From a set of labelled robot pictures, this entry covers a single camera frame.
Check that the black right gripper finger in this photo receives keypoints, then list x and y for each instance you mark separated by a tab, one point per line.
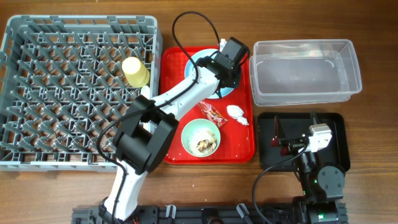
315	121
278	133

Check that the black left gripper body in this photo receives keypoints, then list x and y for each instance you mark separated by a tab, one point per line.
236	71

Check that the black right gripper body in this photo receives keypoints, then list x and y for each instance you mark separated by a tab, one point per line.
293	145

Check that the green bowl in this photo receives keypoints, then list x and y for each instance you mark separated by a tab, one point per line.
195	125

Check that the white plastic spoon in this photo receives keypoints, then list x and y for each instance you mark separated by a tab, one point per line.
145	91

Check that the yellow plastic cup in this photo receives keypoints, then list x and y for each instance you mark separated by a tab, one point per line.
137	75

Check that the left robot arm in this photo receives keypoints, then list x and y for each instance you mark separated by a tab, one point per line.
147	129

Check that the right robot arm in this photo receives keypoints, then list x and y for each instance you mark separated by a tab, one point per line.
322	183

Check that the black waste tray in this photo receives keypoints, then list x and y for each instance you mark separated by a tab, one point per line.
296	124

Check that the grey dishwasher rack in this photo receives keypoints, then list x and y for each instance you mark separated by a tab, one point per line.
62	83

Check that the light blue plate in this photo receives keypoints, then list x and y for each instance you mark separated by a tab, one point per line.
189	69

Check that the crumpled white tissue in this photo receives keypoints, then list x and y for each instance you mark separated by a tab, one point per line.
237	113

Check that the red snack wrapper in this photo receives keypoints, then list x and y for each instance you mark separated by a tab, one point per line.
212	114

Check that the clear plastic bin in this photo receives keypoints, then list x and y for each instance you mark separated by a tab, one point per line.
302	72

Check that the red plastic tray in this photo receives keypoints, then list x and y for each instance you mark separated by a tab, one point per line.
237	141

